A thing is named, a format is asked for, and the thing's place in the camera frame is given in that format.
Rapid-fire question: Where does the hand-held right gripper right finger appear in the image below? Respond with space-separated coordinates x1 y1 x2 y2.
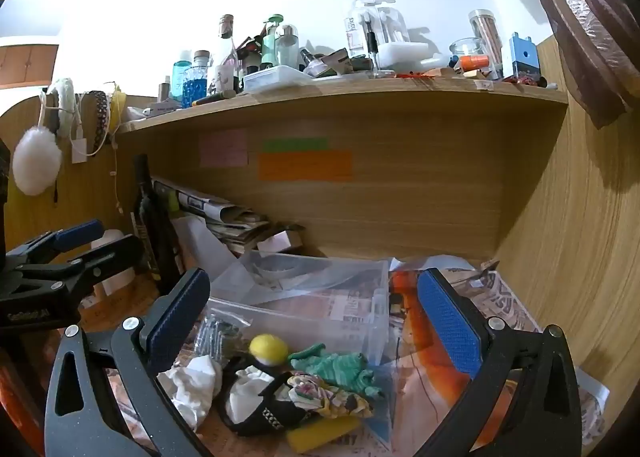
415 267 583 457

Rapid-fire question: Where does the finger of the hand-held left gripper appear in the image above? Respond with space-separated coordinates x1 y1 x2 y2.
5 220 104 269
16 234 146 296

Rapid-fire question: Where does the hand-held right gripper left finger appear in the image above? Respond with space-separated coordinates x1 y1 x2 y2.
44 267 216 457

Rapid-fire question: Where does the yellow soft ball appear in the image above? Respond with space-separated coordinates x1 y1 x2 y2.
248 333 290 367

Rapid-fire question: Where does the bag of metal screws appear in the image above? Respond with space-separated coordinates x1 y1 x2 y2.
192 312 251 363

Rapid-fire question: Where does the dark glass bottle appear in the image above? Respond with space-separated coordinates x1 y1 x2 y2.
131 154 186 283

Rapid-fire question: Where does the printed newspaper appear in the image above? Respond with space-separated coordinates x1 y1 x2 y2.
445 267 611 438

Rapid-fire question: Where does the crumpled white cloth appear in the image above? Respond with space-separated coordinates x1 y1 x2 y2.
157 354 223 433

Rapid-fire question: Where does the white fluffy pompom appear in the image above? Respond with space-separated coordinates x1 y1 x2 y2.
12 124 63 197

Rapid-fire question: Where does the white cloth in black band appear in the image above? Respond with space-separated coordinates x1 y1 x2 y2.
227 366 276 423

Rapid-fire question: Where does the stack of papers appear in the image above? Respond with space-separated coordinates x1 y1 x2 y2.
150 177 306 258

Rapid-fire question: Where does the green knit glove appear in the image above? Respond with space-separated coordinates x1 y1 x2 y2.
287 343 385 398

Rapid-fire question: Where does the dark patterned headband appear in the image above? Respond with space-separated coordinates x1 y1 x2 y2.
90 90 111 145

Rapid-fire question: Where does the white fluffy headband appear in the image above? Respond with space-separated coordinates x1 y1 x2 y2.
47 78 81 138

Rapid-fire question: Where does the small white cardboard box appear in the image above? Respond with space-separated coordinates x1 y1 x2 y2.
257 229 306 253

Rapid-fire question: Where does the yellow band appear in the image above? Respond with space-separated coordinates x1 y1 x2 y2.
109 84 126 130

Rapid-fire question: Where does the clear plastic bin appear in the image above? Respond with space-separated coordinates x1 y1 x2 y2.
202 249 401 388

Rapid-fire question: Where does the floral patterned cloth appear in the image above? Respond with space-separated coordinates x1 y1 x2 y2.
285 372 376 420

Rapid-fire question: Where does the pink sticky note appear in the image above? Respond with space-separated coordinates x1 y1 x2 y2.
200 128 249 168

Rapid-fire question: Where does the yellow sponge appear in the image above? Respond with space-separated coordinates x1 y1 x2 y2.
286 416 362 454

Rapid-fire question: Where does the wooden cabinet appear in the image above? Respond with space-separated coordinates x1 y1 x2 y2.
0 36 60 88

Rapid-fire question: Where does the blue liquid bottle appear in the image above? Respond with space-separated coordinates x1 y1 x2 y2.
181 50 211 109

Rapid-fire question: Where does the teal liquid bottle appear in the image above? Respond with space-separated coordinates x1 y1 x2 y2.
172 50 195 103

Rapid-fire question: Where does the orange sticky note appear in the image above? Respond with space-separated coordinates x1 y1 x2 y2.
258 150 353 182

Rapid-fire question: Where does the green sticky note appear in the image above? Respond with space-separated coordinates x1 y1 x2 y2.
261 137 329 153

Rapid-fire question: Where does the clear glass bottle with cork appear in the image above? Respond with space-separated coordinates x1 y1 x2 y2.
215 14 241 93

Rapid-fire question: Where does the white plastic tray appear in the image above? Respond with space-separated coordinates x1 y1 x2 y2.
242 64 313 93

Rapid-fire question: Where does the wooden shelf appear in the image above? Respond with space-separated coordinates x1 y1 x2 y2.
115 76 571 135

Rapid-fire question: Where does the green pump bottle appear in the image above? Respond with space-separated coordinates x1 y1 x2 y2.
261 14 283 70

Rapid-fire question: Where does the orange tube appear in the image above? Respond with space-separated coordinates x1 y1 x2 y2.
457 54 490 72

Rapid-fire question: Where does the silver-capped bottle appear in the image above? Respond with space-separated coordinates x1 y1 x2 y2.
276 24 301 69

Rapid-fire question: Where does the white storage box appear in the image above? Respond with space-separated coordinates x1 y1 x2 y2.
377 41 436 73

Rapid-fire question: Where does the glass bowl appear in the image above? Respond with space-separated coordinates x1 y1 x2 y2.
448 37 483 69

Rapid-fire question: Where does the blue box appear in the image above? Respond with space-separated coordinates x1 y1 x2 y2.
509 31 542 80

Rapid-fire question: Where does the clear jar of brown sticks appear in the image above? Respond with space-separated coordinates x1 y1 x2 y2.
467 8 503 78

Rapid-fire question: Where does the brown curtain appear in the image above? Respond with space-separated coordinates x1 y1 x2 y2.
462 0 640 130

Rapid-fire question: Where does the white charger with cable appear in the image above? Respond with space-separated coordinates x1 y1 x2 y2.
71 87 101 165

